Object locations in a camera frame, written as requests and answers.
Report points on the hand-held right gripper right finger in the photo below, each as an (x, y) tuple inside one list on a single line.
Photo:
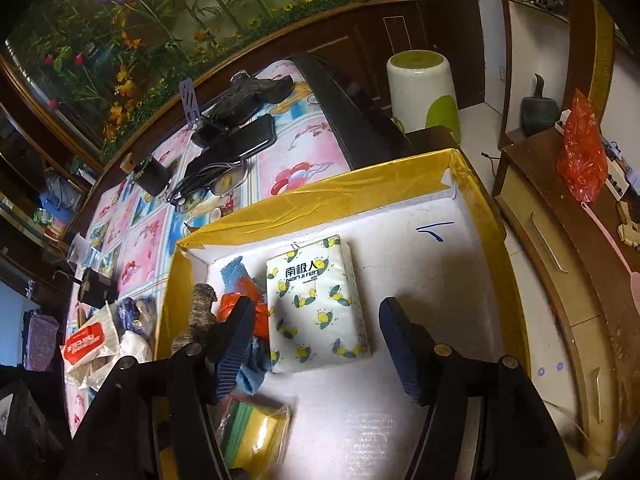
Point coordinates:
[(400, 355)]

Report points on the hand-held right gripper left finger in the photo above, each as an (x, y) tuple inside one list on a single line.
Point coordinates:
[(235, 355)]

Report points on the lemon print tissue pack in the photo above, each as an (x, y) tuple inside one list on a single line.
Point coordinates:
[(315, 300)]

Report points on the yellow cardboard box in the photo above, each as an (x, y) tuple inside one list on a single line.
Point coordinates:
[(300, 195)]

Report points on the orange cloth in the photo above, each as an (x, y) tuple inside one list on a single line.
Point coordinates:
[(260, 320)]

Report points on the grey brown knit sock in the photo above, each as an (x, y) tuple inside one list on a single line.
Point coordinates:
[(202, 305)]

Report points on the yellow green sponge pack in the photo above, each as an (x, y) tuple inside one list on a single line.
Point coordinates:
[(265, 430)]

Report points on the small blue cloth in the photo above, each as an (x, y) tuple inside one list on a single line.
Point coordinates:
[(234, 272)]

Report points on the clear plastic bag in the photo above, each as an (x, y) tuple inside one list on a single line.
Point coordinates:
[(131, 312)]

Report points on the red label white packet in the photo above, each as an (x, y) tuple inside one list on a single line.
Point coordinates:
[(85, 342)]

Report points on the clear plastic cup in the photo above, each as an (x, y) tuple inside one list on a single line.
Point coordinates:
[(82, 249)]

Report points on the purple patterned box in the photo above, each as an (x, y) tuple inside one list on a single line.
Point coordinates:
[(41, 342)]

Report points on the black phone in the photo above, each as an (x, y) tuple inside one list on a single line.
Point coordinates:
[(235, 142)]

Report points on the black bag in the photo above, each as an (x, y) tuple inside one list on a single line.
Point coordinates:
[(30, 435)]

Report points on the brown wooden sideboard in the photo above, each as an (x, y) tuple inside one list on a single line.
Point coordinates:
[(545, 185)]

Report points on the pink fly swatter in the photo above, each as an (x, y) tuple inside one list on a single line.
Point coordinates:
[(636, 292)]

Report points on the black padded seat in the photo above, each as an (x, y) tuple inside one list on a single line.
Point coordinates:
[(350, 115)]

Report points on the black textured pouch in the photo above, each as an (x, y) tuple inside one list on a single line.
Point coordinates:
[(240, 97)]

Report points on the wooden toy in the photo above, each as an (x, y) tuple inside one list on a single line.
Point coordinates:
[(627, 225)]

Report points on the white green plastic stool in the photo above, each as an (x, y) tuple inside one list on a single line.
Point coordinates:
[(420, 90)]

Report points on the orange plastic bag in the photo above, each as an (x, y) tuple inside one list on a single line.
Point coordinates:
[(580, 155)]

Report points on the white box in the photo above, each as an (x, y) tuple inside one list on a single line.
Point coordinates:
[(616, 172)]

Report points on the dark wooden cabinet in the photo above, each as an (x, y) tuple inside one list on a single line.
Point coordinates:
[(390, 35)]

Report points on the flower display glass case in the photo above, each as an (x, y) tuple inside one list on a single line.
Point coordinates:
[(150, 35)]

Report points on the black frame glasses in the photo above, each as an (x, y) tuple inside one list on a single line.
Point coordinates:
[(227, 182)]

